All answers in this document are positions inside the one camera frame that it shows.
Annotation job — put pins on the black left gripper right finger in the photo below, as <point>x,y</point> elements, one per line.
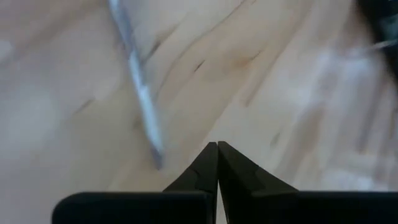
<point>311,208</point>

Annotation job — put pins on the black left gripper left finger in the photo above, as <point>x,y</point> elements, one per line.
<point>124,208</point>

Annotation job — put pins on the purple toothbrush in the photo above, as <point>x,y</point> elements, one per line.
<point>144,96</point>

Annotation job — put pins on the clear acrylic organizer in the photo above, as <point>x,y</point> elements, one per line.
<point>342,124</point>

